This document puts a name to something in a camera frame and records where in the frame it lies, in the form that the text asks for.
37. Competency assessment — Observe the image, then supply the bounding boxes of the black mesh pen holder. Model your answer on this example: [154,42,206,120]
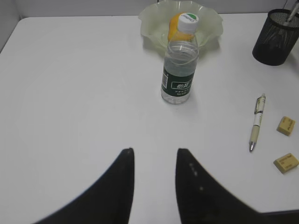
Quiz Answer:
[252,9,299,66]

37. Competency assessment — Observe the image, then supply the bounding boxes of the yellow eraser middle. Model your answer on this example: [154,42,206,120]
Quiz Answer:
[277,116,296,136]

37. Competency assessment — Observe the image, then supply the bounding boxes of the yellow eraser front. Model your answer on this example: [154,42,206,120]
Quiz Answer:
[273,153,299,174]

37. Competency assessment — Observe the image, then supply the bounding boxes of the yellow eraser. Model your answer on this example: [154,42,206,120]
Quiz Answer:
[277,116,296,136]
[273,153,299,174]

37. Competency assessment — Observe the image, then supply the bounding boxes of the grey grip black-clip pen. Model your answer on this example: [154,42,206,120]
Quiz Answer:
[283,0,299,26]

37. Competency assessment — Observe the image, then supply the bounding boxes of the beige grip white pen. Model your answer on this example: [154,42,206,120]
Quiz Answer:
[249,93,266,153]

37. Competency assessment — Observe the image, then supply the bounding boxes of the clear bottle green label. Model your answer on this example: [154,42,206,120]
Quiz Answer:
[161,13,199,105]

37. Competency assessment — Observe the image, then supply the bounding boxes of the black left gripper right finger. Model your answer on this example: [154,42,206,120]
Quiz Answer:
[175,148,299,224]

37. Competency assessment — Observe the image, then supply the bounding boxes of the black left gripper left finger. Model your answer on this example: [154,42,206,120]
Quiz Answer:
[39,148,135,224]

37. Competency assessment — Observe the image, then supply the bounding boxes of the yellow mango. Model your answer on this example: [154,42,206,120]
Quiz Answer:
[168,13,194,41]

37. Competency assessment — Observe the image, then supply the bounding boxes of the frosted green glass plate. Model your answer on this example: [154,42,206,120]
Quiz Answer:
[138,0,223,56]

